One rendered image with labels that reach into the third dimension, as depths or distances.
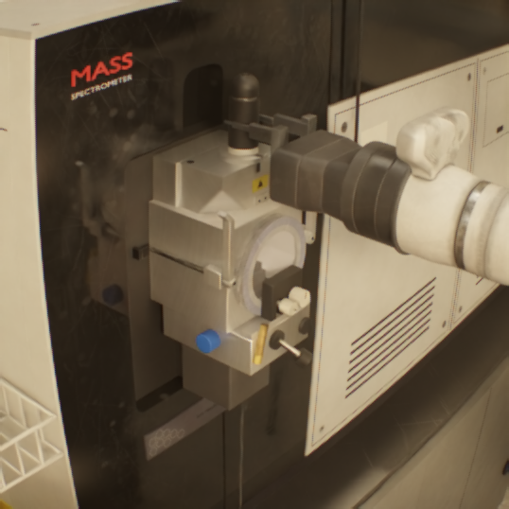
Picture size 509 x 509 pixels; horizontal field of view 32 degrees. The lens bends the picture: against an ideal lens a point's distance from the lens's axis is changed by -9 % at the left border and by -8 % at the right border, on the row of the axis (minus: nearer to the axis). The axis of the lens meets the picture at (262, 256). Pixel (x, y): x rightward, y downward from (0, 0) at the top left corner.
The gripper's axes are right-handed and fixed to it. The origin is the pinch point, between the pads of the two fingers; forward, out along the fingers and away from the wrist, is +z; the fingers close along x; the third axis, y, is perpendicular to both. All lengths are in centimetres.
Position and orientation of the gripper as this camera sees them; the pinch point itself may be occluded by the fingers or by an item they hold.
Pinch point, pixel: (236, 117)
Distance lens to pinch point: 79.3
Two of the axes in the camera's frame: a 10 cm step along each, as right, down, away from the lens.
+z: -7.9, -3.1, 5.3
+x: 6.1, -3.5, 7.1
